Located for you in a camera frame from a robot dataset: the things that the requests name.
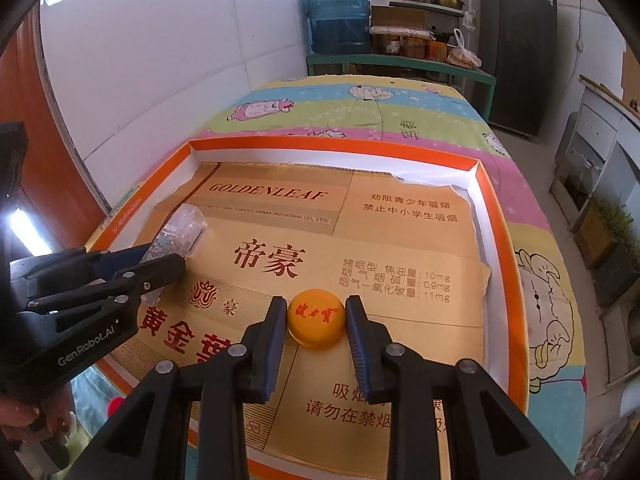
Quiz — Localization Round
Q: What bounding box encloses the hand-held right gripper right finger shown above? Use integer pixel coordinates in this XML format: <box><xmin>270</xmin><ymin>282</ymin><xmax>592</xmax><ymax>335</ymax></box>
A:
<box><xmin>345</xmin><ymin>295</ymin><xmax>573</xmax><ymax>480</ymax></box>

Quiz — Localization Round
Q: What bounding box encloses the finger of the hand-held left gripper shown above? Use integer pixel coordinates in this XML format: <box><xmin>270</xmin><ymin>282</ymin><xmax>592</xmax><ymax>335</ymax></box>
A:
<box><xmin>10</xmin><ymin>242</ymin><xmax>166</xmax><ymax>301</ymax></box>
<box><xmin>27</xmin><ymin>253</ymin><xmax>187</xmax><ymax>333</ymax></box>

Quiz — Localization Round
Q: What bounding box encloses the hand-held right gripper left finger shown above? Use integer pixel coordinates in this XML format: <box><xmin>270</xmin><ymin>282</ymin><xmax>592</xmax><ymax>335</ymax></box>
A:
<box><xmin>82</xmin><ymin>296</ymin><xmax>288</xmax><ymax>480</ymax></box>

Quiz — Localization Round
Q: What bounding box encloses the clear plastic bottle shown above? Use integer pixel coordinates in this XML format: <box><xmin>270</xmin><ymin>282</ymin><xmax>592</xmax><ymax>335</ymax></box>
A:
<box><xmin>137</xmin><ymin>204</ymin><xmax>208</xmax><ymax>291</ymax></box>

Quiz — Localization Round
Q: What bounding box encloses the orange bottle cap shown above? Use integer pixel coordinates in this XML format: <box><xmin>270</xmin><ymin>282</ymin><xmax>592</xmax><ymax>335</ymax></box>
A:
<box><xmin>286</xmin><ymin>287</ymin><xmax>347</xmax><ymax>348</ymax></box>

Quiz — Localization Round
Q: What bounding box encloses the orange-rimmed shallow box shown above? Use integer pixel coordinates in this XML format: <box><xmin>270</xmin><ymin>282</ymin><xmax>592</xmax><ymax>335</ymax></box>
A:
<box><xmin>82</xmin><ymin>136</ymin><xmax>531</xmax><ymax>480</ymax></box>

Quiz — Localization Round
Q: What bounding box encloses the person's left hand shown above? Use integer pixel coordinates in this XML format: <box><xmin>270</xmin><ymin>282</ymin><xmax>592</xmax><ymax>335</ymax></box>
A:
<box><xmin>0</xmin><ymin>390</ymin><xmax>76</xmax><ymax>468</ymax></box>

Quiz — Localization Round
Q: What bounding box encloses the printed cardboard sheet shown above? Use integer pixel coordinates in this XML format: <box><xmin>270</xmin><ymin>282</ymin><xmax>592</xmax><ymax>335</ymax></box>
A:
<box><xmin>107</xmin><ymin>160</ymin><xmax>493</xmax><ymax>480</ymax></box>

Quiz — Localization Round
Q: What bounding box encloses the orange wooden door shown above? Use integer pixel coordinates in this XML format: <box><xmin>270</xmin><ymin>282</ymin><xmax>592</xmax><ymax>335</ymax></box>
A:
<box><xmin>0</xmin><ymin>15</ymin><xmax>108</xmax><ymax>256</ymax></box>

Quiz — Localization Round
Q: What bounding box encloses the printed cartoon blanket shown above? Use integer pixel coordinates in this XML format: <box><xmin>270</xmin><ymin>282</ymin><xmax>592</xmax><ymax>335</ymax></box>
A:
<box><xmin>135</xmin><ymin>76</ymin><xmax>588</xmax><ymax>461</ymax></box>

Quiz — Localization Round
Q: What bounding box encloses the planter with grass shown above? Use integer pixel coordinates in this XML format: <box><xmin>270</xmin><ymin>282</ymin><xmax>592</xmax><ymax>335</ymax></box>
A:
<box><xmin>575</xmin><ymin>195</ymin><xmax>636</xmax><ymax>271</ymax></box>

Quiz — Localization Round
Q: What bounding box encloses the dark food tub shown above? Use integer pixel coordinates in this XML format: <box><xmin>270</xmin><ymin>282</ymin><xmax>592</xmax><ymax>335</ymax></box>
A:
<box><xmin>370</xmin><ymin>27</ymin><xmax>403</xmax><ymax>56</ymax></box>

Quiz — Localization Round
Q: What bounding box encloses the blue water jug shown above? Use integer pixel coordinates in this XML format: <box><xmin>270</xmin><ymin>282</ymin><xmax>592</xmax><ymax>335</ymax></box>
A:
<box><xmin>305</xmin><ymin>0</ymin><xmax>372</xmax><ymax>56</ymax></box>

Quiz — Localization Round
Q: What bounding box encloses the plastic bag of food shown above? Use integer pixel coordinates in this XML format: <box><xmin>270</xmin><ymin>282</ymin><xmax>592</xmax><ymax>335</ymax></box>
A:
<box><xmin>446</xmin><ymin>28</ymin><xmax>483</xmax><ymax>68</ymax></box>

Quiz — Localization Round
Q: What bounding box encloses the white cabinet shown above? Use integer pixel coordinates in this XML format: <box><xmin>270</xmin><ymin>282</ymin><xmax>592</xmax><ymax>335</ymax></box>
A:
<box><xmin>552</xmin><ymin>75</ymin><xmax>640</xmax><ymax>241</ymax></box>

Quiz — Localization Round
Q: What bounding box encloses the brown cardboard box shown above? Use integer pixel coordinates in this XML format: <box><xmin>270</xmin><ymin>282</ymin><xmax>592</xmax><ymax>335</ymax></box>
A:
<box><xmin>371</xmin><ymin>6</ymin><xmax>427</xmax><ymax>28</ymax></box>

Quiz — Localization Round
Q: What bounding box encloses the dark grey refrigerator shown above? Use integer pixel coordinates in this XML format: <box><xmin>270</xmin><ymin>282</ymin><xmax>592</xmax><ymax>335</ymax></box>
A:
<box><xmin>479</xmin><ymin>0</ymin><xmax>558</xmax><ymax>137</ymax></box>

